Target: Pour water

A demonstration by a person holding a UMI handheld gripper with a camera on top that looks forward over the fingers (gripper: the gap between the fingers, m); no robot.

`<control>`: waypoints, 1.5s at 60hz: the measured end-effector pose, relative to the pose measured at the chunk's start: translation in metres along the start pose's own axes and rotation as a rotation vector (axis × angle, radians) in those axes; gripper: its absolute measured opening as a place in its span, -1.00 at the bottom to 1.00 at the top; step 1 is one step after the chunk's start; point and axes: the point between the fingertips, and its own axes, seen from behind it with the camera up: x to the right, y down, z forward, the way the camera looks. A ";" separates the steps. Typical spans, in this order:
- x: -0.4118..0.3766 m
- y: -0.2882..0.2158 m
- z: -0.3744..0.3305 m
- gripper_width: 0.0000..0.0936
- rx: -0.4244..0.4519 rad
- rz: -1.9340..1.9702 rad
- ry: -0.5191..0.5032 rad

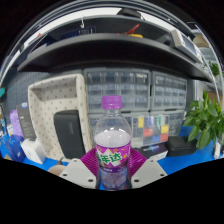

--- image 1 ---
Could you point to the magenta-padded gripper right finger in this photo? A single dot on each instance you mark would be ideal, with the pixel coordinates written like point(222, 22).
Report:
point(149, 172)

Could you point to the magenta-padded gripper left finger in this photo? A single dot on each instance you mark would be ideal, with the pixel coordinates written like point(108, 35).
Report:
point(76, 172)

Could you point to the purple-capped clear drink bottle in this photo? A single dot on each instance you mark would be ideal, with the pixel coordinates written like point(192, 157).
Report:
point(112, 140)

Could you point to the black box with blue label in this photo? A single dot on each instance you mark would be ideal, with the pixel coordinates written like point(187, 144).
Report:
point(153, 151)

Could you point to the black zip case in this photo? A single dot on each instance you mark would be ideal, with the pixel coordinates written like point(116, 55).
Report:
point(70, 133)

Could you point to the black flat pouch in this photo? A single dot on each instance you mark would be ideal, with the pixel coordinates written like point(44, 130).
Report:
point(181, 146)

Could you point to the clear organizer with coloured parts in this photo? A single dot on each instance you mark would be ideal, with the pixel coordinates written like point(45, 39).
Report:
point(150, 130)

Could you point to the low grey drawer cabinet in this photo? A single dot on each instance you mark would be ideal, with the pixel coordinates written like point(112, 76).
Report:
point(176, 121)

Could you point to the large green potted plant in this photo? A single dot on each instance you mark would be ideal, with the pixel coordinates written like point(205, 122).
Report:
point(205, 123)

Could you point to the beige dotted tray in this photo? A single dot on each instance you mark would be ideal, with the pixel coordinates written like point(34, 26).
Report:
point(46, 100)

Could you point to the purple plastic bag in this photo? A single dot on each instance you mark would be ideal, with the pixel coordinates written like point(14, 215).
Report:
point(15, 121)

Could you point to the narrow grey drawer cabinet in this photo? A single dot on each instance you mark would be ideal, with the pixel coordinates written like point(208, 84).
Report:
point(168, 90)

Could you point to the small green plant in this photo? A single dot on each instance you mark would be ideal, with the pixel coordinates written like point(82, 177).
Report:
point(214, 69)

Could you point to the black shelf unit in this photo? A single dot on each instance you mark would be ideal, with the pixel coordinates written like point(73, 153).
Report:
point(110, 50)

